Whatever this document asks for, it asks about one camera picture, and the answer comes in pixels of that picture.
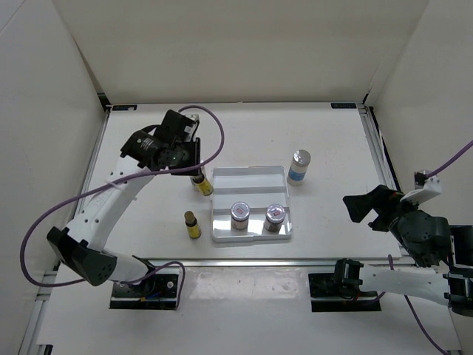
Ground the small yellow bottle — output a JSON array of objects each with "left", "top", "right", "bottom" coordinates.
[
  {"left": 189, "top": 167, "right": 214, "bottom": 196},
  {"left": 184, "top": 211, "right": 202, "bottom": 239}
]

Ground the white divided organizer tray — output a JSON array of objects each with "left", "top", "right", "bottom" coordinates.
[{"left": 211, "top": 166, "right": 293, "bottom": 244}]

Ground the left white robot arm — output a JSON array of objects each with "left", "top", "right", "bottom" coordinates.
[{"left": 47, "top": 110, "right": 200, "bottom": 296}]

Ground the spice jar white lid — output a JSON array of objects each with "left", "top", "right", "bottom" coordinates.
[
  {"left": 264, "top": 203, "right": 286, "bottom": 233},
  {"left": 231, "top": 201, "right": 251, "bottom": 230}
]

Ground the small yellow bottle front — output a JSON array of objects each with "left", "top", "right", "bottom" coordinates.
[{"left": 184, "top": 211, "right": 202, "bottom": 239}]

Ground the tall jar blue label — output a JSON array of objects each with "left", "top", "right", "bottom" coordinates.
[{"left": 287, "top": 149, "right": 311, "bottom": 186}]

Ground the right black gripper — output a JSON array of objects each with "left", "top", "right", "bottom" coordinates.
[{"left": 341, "top": 184, "right": 423, "bottom": 243}]

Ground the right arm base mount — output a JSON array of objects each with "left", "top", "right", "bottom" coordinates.
[{"left": 308, "top": 259, "right": 383, "bottom": 313}]

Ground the front aluminium rail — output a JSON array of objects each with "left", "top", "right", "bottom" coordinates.
[{"left": 147, "top": 257, "right": 341, "bottom": 270}]

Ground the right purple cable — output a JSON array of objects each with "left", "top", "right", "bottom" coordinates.
[{"left": 372, "top": 139, "right": 473, "bottom": 352}]

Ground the right aluminium rail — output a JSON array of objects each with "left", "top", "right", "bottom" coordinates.
[{"left": 358, "top": 106, "right": 422, "bottom": 267}]

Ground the aluminium rail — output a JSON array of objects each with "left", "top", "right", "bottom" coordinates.
[
  {"left": 53, "top": 106, "right": 112, "bottom": 271},
  {"left": 147, "top": 257, "right": 341, "bottom": 270},
  {"left": 358, "top": 106, "right": 422, "bottom": 267}
]

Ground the left aluminium rail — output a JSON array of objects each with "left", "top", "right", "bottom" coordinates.
[{"left": 53, "top": 106, "right": 112, "bottom": 271}]

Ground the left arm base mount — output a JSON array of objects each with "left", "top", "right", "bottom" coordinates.
[{"left": 109, "top": 262, "right": 186, "bottom": 311}]

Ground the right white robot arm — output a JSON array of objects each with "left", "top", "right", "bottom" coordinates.
[{"left": 332, "top": 178, "right": 472, "bottom": 317}]

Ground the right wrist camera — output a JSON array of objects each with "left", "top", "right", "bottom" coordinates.
[{"left": 401, "top": 170, "right": 442, "bottom": 206}]

